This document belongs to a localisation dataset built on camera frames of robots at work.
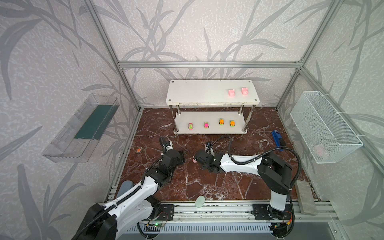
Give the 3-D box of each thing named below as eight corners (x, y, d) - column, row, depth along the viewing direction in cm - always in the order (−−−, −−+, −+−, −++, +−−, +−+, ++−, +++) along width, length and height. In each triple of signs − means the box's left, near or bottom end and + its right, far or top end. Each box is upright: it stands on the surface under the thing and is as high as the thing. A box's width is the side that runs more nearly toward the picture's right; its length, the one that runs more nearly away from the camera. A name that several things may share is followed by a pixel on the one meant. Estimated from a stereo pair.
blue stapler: (277, 151, 98) (280, 147, 95) (271, 133, 108) (273, 129, 104) (285, 151, 98) (288, 147, 95) (277, 133, 108) (280, 129, 104)
